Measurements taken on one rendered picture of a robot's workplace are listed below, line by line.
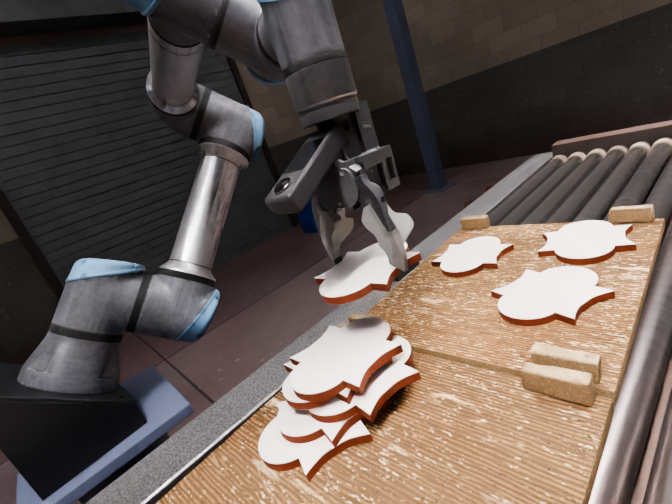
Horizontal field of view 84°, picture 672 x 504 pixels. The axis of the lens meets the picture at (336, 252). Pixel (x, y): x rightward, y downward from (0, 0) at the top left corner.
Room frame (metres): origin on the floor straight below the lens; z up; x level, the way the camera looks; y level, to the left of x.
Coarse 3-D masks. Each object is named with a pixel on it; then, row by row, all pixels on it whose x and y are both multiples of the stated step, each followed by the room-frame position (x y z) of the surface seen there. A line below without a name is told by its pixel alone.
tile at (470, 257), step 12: (468, 240) 0.68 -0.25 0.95; (480, 240) 0.66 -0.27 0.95; (492, 240) 0.64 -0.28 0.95; (456, 252) 0.64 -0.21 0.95; (468, 252) 0.62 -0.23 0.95; (480, 252) 0.61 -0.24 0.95; (492, 252) 0.59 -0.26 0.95; (504, 252) 0.59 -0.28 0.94; (432, 264) 0.64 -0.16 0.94; (444, 264) 0.61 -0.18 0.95; (456, 264) 0.59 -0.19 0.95; (468, 264) 0.58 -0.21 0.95; (480, 264) 0.56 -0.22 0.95; (492, 264) 0.55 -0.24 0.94; (456, 276) 0.57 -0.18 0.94
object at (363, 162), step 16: (320, 112) 0.43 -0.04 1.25; (336, 112) 0.43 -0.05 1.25; (352, 112) 0.47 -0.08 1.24; (368, 112) 0.48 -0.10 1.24; (304, 128) 0.47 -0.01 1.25; (320, 128) 0.46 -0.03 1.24; (352, 128) 0.47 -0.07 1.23; (368, 128) 0.48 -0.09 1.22; (352, 144) 0.46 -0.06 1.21; (368, 144) 0.47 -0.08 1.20; (336, 160) 0.43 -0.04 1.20; (352, 160) 0.43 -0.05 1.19; (368, 160) 0.44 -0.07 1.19; (384, 160) 0.47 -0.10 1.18; (336, 176) 0.44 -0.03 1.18; (352, 176) 0.42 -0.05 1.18; (368, 176) 0.45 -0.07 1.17; (384, 176) 0.47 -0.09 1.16; (320, 192) 0.46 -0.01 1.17; (336, 192) 0.44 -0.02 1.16; (352, 192) 0.42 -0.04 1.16; (384, 192) 0.46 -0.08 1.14; (336, 208) 0.45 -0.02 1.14; (352, 208) 0.43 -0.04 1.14
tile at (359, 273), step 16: (352, 256) 0.49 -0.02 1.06; (368, 256) 0.47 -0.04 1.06; (384, 256) 0.45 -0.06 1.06; (416, 256) 0.42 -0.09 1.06; (336, 272) 0.46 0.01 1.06; (352, 272) 0.44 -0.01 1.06; (368, 272) 0.42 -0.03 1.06; (384, 272) 0.41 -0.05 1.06; (400, 272) 0.41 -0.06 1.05; (320, 288) 0.43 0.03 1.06; (336, 288) 0.41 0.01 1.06; (352, 288) 0.40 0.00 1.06; (368, 288) 0.39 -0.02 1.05; (384, 288) 0.38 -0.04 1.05
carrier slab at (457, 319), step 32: (544, 224) 0.65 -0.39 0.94; (640, 224) 0.53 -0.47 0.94; (512, 256) 0.57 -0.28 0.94; (640, 256) 0.44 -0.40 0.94; (416, 288) 0.58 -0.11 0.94; (448, 288) 0.54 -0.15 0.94; (480, 288) 0.51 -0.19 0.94; (608, 288) 0.40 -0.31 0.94; (640, 288) 0.38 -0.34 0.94; (416, 320) 0.49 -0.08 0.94; (448, 320) 0.46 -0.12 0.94; (480, 320) 0.43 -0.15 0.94; (608, 320) 0.35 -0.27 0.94; (448, 352) 0.39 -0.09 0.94; (480, 352) 0.37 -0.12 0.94; (512, 352) 0.35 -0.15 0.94; (608, 352) 0.30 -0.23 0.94; (608, 384) 0.27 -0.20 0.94
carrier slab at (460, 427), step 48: (432, 384) 0.35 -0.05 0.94; (480, 384) 0.32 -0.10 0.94; (240, 432) 0.38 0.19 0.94; (384, 432) 0.31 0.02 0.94; (432, 432) 0.29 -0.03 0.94; (480, 432) 0.27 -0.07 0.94; (528, 432) 0.25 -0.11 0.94; (576, 432) 0.23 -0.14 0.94; (192, 480) 0.33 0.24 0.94; (240, 480) 0.31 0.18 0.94; (288, 480) 0.29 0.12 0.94; (336, 480) 0.27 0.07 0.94; (384, 480) 0.25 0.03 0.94; (432, 480) 0.24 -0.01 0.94; (480, 480) 0.22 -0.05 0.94; (528, 480) 0.21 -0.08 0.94; (576, 480) 0.20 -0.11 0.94
